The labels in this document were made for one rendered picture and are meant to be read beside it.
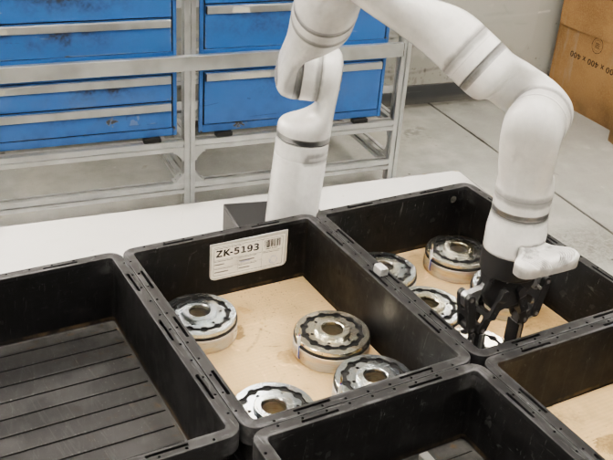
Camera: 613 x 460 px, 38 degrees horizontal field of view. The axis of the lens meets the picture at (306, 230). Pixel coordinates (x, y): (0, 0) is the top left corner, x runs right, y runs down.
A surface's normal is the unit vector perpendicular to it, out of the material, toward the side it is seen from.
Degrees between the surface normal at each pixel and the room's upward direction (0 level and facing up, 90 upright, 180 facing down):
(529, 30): 90
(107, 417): 0
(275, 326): 0
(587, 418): 0
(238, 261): 90
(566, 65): 90
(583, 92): 92
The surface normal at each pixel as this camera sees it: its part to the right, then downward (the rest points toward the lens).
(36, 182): 0.07, -0.88
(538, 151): -0.22, 0.68
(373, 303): -0.87, 0.18
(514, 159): -0.55, 0.57
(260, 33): 0.39, 0.47
